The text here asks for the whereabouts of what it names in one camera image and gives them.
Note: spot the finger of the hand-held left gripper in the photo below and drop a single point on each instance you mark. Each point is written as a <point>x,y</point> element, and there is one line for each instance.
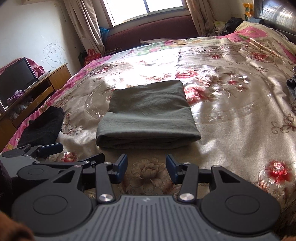
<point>96,158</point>
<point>49,149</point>

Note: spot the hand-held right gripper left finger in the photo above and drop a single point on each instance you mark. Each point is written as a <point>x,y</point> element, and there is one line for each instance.
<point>122,166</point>

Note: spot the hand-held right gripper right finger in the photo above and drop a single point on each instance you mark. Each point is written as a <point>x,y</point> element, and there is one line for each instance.
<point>170,166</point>

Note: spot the grey-green pants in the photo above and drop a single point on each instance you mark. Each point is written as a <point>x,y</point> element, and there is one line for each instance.
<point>148,115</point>

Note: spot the black cloth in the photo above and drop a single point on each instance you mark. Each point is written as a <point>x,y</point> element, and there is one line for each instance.
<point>42,127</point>

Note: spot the brown fuzzy sleeve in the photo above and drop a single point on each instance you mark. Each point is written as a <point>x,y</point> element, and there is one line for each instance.
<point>13,229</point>

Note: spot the purple cloth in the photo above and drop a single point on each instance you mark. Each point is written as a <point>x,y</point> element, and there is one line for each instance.
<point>16,95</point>

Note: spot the wooden television cabinet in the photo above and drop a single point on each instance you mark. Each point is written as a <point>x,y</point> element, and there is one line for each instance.
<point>53,81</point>

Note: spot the floral satin bedspread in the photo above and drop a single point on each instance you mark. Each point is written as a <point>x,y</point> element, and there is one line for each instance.
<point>231,129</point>

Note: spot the black television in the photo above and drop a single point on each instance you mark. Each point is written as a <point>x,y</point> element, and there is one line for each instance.
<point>16,78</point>

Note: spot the pink cloth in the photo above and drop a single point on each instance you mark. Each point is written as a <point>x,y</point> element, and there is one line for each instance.
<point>35,67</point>

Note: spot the red bag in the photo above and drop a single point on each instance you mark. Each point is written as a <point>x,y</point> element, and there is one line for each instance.
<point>92,56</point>

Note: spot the blue plastic bag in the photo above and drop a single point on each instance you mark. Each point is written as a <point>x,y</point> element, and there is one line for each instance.
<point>104,33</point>

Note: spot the beige curtain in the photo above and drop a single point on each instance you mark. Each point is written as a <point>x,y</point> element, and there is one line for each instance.
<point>200,16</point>
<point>85,25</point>

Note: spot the maroon window bench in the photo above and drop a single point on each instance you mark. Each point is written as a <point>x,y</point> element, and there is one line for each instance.
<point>150,32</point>

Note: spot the pile of clothes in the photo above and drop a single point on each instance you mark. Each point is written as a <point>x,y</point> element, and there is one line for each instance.
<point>227,26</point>

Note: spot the window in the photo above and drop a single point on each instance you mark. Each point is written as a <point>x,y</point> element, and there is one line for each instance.
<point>148,11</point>

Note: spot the yellow bag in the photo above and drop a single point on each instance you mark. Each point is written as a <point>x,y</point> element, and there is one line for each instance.
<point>248,10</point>

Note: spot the dark wooden headboard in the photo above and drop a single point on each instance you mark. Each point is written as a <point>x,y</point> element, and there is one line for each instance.
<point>275,16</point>

